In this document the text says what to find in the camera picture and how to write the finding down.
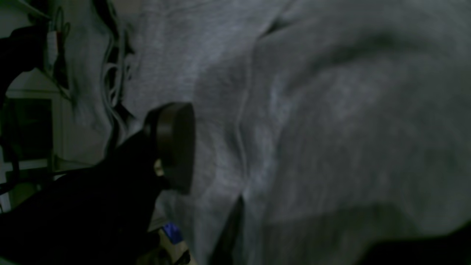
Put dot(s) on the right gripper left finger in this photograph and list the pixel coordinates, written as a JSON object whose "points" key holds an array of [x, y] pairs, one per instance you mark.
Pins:
{"points": [[101, 215]]}

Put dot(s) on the grey T-shirt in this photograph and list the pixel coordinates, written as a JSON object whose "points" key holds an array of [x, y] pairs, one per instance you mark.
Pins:
{"points": [[334, 124]]}

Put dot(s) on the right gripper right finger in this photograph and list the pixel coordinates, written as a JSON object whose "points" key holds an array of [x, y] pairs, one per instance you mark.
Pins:
{"points": [[448, 249]]}

